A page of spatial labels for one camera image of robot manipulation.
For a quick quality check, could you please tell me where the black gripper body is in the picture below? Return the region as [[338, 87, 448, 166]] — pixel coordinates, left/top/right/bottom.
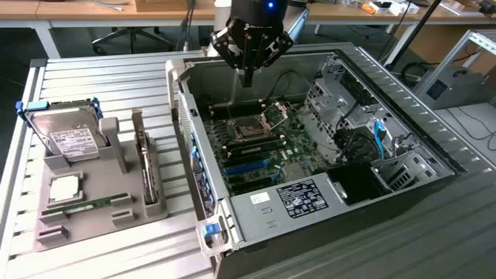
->
[[226, 0, 290, 37]]

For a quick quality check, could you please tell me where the graphics card with metal bracket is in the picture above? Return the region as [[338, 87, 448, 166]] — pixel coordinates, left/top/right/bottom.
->
[[130, 107, 160, 205]]

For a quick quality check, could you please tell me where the metal socket cover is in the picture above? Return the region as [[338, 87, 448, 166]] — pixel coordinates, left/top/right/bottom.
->
[[261, 101, 290, 124]]

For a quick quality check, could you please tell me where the wooden desk with clutter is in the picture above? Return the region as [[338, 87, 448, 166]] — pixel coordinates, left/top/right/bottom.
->
[[305, 0, 496, 67]]

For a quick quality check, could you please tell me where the metal disk bay cage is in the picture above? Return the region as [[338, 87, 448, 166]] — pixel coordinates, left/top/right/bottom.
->
[[304, 55, 388, 163]]

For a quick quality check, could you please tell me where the black office chair base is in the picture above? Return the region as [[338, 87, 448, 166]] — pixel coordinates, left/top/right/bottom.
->
[[90, 26, 174, 55]]

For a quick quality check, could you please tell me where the CPU socket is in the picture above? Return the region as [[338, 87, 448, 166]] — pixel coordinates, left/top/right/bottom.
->
[[230, 116, 272, 143]]

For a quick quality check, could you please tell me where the orange white small box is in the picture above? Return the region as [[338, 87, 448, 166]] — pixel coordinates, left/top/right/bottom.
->
[[358, 1, 392, 15]]

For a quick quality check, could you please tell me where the black installed RAM stick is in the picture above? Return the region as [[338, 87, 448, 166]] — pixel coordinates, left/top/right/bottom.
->
[[228, 139, 285, 155]]

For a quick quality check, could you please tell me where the green motherboard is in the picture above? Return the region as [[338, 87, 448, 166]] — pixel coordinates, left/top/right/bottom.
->
[[201, 98, 322, 197]]

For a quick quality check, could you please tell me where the black stand pole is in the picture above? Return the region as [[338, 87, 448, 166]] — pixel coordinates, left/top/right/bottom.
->
[[381, 0, 442, 70]]

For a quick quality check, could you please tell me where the blue expansion slot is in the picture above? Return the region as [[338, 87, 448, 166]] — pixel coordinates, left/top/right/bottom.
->
[[224, 158, 272, 176]]

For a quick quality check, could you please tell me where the wooden desk with white legs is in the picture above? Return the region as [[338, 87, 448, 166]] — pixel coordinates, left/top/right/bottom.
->
[[0, 0, 217, 59]]

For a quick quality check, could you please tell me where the silver hard disk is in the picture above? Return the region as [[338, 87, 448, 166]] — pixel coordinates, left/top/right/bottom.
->
[[29, 106, 106, 163]]

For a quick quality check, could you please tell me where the grey control box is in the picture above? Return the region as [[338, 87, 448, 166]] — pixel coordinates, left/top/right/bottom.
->
[[425, 69, 494, 110]]

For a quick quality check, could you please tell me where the grey box with vent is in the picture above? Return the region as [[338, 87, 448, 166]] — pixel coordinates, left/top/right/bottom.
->
[[412, 28, 496, 111]]

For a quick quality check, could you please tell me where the grey parts rack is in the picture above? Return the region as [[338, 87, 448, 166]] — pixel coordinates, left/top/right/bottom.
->
[[33, 116, 170, 253]]

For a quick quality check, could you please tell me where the grey power supply unit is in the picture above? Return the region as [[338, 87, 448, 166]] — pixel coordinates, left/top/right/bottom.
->
[[226, 173, 349, 244]]

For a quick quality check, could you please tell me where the blue disk caddy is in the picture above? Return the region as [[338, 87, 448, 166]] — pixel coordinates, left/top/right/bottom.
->
[[14, 97, 104, 131]]

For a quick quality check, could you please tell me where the open black PC case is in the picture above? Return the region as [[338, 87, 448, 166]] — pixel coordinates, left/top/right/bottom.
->
[[165, 42, 468, 279]]

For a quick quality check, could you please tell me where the silver CPU chip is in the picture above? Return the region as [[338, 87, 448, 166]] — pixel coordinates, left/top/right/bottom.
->
[[49, 176, 84, 202]]

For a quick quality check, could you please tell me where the green RAM stick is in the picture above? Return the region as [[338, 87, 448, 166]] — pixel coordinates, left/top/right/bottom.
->
[[64, 195, 117, 214]]

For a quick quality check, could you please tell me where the black wire bundle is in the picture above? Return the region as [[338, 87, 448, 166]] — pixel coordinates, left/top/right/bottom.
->
[[334, 127, 378, 159]]

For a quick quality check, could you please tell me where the blue data wire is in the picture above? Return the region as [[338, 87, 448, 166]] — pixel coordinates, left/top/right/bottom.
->
[[373, 120, 388, 160]]

